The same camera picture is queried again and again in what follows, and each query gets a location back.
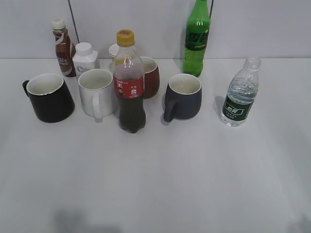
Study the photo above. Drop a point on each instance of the green soda bottle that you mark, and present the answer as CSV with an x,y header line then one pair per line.
x,y
197,30

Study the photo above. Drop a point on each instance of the brown coffee drink bottle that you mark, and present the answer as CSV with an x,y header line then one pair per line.
x,y
64,48

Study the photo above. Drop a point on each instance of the white ceramic mug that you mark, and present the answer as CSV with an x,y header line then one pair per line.
x,y
97,93

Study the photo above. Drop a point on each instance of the white plastic bottle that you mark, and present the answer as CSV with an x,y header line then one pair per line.
x,y
85,58

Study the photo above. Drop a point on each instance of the clear water bottle green label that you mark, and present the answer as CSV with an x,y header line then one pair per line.
x,y
241,93

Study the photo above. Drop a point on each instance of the dark red ceramic mug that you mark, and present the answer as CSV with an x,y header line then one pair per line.
x,y
151,77

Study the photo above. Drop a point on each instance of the black ceramic mug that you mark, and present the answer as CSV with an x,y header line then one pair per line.
x,y
50,97

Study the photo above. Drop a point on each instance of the dark blue ceramic mug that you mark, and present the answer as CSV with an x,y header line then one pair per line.
x,y
183,97

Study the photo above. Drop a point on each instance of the cola bottle yellow cap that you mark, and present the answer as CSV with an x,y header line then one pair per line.
x,y
128,75

